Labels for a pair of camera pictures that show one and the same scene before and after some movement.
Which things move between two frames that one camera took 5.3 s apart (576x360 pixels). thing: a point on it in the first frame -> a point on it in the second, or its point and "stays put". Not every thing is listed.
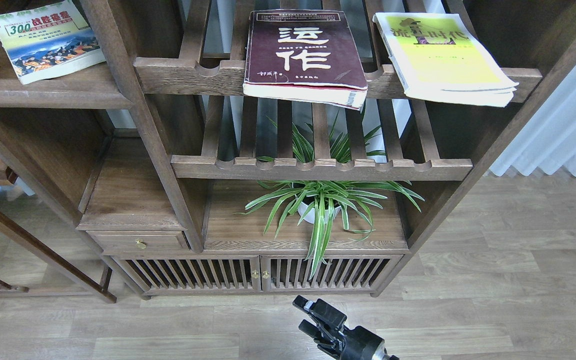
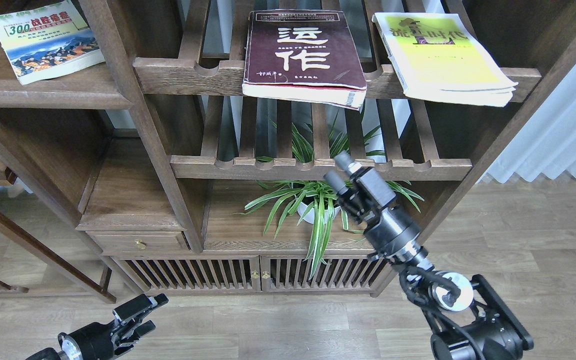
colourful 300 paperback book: (48, 40) stays put
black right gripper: (358, 343) -> (390, 233)
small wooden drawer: (126, 242) stays put
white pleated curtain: (570, 129) stays put
